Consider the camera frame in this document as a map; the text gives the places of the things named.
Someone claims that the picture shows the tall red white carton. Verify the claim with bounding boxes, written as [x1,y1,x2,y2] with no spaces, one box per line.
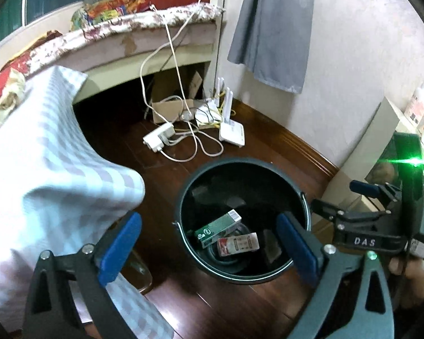
[217,233,259,257]

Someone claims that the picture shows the green white milk carton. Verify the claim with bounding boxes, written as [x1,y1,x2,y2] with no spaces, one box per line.
[194,210,242,249]

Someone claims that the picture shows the black trash bucket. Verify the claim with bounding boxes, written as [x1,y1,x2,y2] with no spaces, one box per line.
[174,158,312,285]

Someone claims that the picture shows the person's right hand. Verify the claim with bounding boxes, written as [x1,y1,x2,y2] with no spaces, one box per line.
[388,257,424,308]

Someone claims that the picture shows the pink checkered tablecloth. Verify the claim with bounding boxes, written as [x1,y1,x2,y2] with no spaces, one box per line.
[0,66,174,338]

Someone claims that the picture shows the cardboard box under bed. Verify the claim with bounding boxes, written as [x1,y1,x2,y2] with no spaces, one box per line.
[151,68,203,123]

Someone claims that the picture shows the grey right curtain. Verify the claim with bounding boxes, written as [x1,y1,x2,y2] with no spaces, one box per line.
[227,0,314,94]

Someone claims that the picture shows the yellow red folded blanket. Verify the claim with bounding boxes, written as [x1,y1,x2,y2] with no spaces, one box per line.
[0,30,62,75]

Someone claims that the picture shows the bed with floral cover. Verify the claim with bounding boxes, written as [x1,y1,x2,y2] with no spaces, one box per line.
[11,3,224,103]

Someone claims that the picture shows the colourful folded blanket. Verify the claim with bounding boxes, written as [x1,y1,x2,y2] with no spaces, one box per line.
[70,0,150,31]

